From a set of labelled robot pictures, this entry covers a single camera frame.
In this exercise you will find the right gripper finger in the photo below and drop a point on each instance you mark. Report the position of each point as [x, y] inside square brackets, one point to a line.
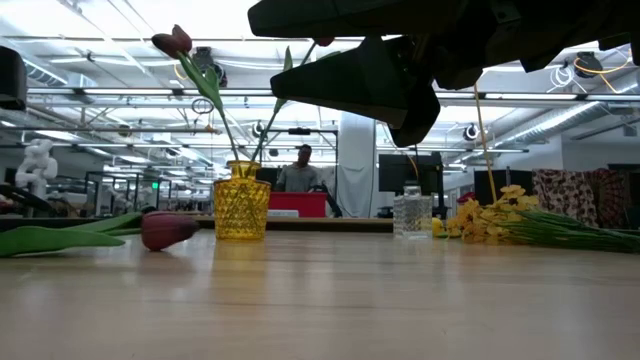
[350, 17]
[360, 85]

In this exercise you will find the red artificial tulip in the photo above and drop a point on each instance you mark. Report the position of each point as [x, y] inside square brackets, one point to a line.
[165, 230]
[172, 42]
[288, 59]

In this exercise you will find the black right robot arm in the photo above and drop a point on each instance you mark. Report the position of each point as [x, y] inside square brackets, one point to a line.
[625, 15]

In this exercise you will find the clear glass vase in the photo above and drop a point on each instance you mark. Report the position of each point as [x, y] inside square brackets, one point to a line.
[412, 212]

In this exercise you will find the yellow glass vase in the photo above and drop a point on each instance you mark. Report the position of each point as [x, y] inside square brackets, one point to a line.
[242, 210]

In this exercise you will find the black monitor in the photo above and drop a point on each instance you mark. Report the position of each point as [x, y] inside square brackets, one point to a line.
[400, 172]

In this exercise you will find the person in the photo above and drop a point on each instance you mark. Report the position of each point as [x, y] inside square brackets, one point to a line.
[298, 177]

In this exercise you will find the red box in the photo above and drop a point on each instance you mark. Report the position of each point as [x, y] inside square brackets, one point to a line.
[297, 205]

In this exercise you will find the black partition panel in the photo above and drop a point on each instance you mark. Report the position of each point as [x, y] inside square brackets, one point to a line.
[520, 180]

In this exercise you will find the brown floral patterned cloth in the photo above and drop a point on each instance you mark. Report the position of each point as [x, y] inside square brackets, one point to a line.
[565, 192]

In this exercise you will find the black aluminium table frame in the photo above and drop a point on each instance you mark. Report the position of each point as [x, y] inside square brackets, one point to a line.
[325, 225]

